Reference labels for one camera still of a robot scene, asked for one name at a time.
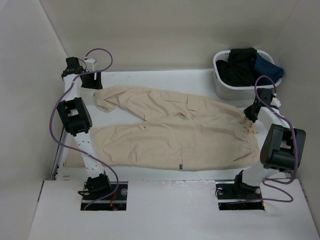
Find beige trousers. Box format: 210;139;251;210
90;86;260;172

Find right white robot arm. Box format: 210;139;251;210
231;88;306;199

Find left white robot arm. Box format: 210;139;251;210
57;57;113;201

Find white plastic basket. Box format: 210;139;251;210
212;49;282;101

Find black garment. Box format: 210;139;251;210
216;47;257;87

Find navy blue garment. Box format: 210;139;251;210
250;52;284;84

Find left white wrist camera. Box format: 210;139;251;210
84;58;98;72

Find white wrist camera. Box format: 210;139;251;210
270;94;282;109
84;58;98;72

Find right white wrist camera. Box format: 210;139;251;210
270;94;282;109

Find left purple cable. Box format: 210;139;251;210
47;48;120;210

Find purple cable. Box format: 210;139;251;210
47;48;120;210
219;75;300;205

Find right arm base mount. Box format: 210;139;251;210
214;170;265;211

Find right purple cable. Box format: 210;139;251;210
219;75;300;205

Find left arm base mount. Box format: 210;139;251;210
78;181;129;212

